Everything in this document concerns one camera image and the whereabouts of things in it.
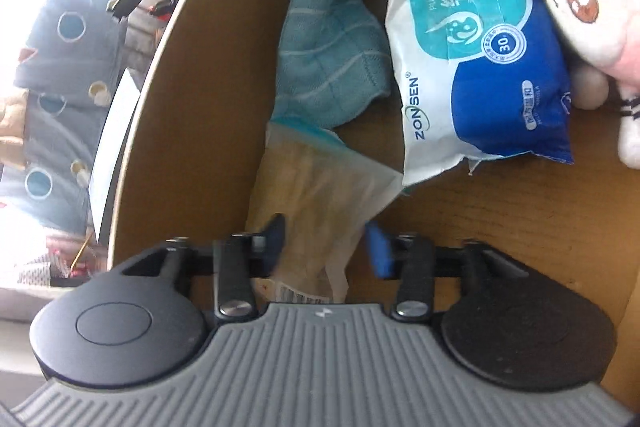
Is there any brown cardboard box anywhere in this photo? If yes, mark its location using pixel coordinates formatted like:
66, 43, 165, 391
107, 0, 640, 343

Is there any gold tissue pack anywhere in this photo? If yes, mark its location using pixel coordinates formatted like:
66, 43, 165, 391
244, 127, 404, 304

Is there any grey fabric with circle print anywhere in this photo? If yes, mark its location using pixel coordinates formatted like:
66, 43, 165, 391
11, 0, 127, 230

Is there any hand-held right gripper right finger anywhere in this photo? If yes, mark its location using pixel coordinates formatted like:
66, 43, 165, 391
365, 222, 528, 323

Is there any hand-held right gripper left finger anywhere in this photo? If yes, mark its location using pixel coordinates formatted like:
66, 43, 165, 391
122, 213, 287, 323

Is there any blue white wet wipes pack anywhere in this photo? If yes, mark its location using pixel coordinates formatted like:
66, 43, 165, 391
385, 0, 575, 188

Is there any light blue checked towel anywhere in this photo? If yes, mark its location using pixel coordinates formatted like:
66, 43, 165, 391
272, 0, 396, 130

